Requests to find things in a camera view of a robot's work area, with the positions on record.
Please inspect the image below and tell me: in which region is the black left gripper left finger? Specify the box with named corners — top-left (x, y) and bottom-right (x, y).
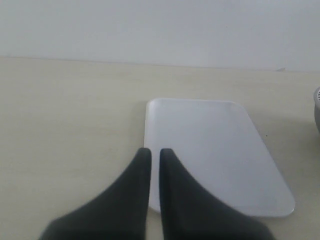
top-left (40, 148), bottom-right (152, 240)

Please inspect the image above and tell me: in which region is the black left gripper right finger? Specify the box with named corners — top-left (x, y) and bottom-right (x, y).
top-left (159, 148), bottom-right (274, 240)

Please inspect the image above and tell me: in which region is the white rectangular foam tray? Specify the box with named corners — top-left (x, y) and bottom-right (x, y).
top-left (144, 98), bottom-right (296, 217)

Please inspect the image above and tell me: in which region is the steel mesh colander basket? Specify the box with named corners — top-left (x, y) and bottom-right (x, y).
top-left (313, 87), bottom-right (320, 133)

